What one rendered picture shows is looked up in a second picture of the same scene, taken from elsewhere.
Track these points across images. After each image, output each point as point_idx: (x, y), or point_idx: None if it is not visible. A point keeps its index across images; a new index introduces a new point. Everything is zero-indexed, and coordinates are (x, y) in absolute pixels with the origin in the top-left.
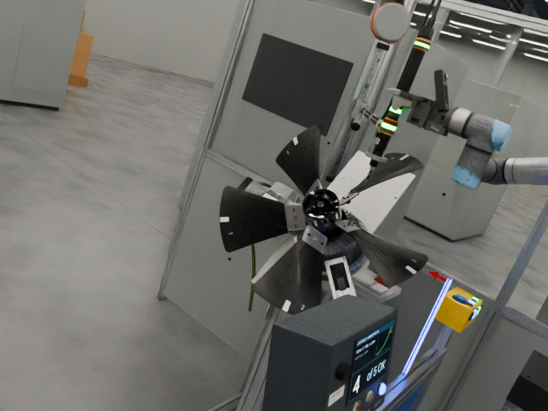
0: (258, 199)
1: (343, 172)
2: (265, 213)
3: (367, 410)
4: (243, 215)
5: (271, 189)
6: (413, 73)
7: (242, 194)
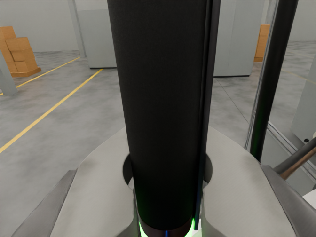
0: (137, 216)
1: (309, 198)
2: (138, 235)
3: None
4: None
5: (203, 189)
6: (127, 29)
7: (134, 201)
